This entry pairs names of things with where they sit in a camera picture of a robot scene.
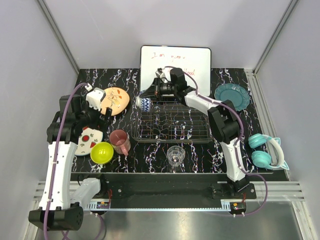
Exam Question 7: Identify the black wire dish rack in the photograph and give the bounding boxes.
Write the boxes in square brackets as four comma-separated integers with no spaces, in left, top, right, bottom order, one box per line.
[131,97,213,143]

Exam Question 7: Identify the teal scalloped plate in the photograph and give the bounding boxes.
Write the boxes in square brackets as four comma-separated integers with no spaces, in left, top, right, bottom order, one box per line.
[214,83,250,112]

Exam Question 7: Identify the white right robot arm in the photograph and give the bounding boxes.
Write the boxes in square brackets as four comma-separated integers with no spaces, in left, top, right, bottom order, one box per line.
[136,66,250,199]

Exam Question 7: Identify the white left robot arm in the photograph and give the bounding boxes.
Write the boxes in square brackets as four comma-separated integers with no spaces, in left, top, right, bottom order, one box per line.
[28,93,110,231]

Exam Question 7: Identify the yellow-green bowl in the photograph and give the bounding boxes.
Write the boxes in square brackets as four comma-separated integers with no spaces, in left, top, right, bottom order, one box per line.
[90,142,114,165]

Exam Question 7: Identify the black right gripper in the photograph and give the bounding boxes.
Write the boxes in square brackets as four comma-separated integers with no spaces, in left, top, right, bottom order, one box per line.
[139,77,177,102]

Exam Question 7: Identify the pink mug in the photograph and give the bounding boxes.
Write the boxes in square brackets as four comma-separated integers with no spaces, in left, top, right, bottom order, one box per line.
[109,129,131,156]

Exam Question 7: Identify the clear drinking glass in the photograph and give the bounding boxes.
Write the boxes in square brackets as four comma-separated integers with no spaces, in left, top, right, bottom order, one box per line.
[166,145,186,167]

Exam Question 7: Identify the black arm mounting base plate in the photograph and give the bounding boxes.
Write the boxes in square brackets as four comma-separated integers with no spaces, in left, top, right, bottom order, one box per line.
[89,172,257,210]

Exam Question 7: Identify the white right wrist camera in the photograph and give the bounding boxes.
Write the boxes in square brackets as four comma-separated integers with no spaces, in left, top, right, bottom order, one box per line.
[155,68,166,79]

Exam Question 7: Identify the teal cat-ear headphones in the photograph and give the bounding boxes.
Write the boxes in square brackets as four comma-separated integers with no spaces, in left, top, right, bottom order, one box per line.
[248,133,290,171]

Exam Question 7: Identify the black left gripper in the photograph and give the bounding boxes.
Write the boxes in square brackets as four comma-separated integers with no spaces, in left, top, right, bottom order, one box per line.
[76,96,112,132]

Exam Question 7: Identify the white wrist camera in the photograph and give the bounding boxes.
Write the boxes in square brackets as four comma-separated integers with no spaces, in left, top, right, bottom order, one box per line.
[155,68,166,79]
[85,87,106,111]

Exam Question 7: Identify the white watermelon plate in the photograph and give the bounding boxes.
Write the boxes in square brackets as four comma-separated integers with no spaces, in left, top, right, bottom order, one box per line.
[75,126,103,157]

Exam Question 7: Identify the orange floral plate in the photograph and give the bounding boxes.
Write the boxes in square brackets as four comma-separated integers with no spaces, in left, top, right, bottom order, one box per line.
[100,87,130,116]

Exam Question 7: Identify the red patterned bowl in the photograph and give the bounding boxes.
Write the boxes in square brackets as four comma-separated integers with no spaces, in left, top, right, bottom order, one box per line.
[135,96,152,112]

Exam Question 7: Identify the white dry-erase board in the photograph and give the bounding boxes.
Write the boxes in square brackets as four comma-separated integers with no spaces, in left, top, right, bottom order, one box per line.
[140,45,212,97]

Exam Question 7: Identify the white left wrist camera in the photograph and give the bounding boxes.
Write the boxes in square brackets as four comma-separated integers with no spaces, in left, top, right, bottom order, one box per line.
[85,87,106,111]

